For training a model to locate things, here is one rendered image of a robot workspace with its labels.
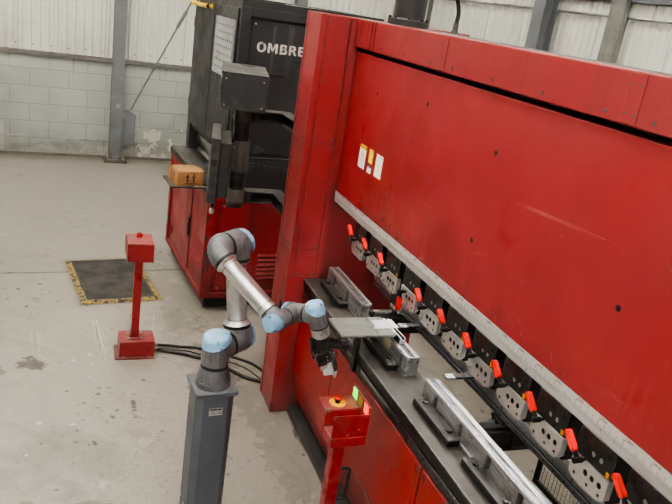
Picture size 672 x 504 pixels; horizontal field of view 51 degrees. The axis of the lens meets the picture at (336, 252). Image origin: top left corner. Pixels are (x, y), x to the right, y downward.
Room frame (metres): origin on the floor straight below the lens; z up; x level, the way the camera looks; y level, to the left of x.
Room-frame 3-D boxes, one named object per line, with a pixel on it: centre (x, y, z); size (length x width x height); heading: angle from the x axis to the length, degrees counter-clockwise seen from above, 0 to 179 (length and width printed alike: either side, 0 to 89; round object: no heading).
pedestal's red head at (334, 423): (2.57, -0.13, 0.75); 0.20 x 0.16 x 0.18; 22
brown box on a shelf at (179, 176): (4.94, 1.16, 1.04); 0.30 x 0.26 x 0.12; 27
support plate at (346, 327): (2.92, -0.17, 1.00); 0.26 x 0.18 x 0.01; 112
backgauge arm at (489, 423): (2.57, -0.89, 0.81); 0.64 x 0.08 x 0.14; 112
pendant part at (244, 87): (3.95, 0.65, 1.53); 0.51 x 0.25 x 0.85; 11
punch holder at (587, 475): (1.71, -0.83, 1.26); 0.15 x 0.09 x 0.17; 22
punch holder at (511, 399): (2.08, -0.68, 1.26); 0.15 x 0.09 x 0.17; 22
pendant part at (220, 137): (3.89, 0.72, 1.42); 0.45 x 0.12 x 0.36; 11
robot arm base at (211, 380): (2.62, 0.43, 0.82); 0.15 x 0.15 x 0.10
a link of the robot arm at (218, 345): (2.62, 0.43, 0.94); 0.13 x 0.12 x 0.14; 151
